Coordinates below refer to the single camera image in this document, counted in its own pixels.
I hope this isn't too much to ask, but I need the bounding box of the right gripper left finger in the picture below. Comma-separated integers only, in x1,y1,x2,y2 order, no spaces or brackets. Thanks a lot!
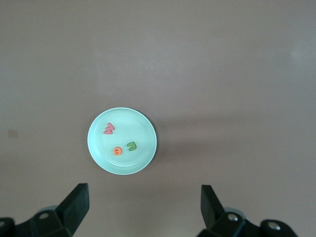
0,183,89,237

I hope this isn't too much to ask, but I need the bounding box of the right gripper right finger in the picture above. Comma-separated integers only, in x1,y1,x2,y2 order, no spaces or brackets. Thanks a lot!
197,184,296,237

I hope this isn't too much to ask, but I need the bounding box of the pink foam letter w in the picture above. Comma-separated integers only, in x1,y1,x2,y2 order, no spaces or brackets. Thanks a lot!
103,122,116,135

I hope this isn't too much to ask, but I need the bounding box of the light green plate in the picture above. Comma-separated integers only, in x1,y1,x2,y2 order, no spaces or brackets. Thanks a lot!
86,107,158,176

